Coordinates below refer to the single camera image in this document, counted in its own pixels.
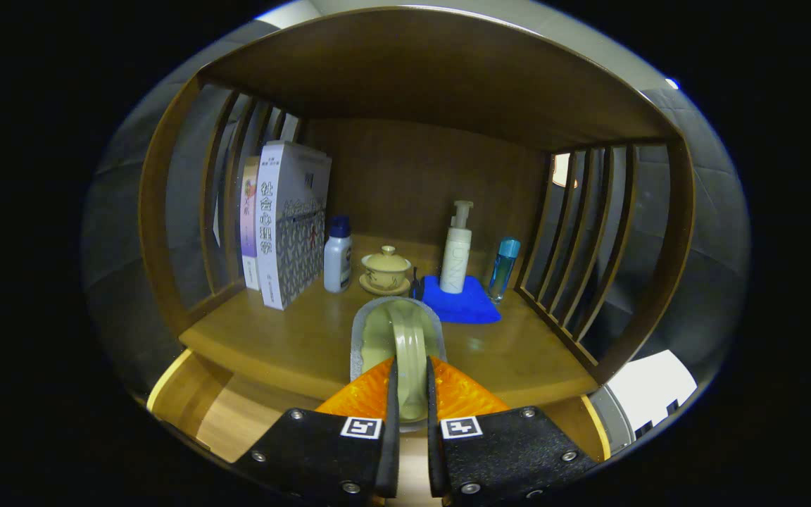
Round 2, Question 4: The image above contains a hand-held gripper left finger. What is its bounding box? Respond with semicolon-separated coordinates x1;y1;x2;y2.
230;356;401;504

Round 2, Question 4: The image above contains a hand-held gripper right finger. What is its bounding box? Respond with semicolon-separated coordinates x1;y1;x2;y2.
425;356;600;506

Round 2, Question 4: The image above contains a green handled scrub sponge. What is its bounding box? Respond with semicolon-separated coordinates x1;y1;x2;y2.
349;296;447;432

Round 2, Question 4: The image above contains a wooden drawer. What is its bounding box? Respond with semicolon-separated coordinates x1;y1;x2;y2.
146;349;612;507

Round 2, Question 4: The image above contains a wooden countertop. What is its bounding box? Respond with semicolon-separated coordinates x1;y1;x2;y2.
179;236;600;409

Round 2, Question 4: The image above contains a brown wooden cabinet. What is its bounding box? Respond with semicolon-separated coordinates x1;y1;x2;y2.
138;6;696;465

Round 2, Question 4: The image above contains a folded blue cloth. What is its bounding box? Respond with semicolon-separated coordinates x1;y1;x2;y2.
420;275;502;325

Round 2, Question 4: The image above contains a yellow lidded tea cup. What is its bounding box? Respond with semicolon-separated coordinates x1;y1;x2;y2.
358;245;413;296

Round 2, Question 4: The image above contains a white pump bottle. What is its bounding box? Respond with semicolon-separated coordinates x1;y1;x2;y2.
439;200;474;294

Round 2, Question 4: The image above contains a blue glass bottle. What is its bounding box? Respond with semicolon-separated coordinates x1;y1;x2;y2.
488;237;522;303

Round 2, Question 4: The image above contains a white bottle blue cap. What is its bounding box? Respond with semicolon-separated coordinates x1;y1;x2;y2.
323;215;353;294

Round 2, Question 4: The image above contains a thick white book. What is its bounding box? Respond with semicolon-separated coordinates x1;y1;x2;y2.
256;140;333;311

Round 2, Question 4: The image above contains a thin purple pink book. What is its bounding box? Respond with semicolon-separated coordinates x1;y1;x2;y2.
240;156;261;291

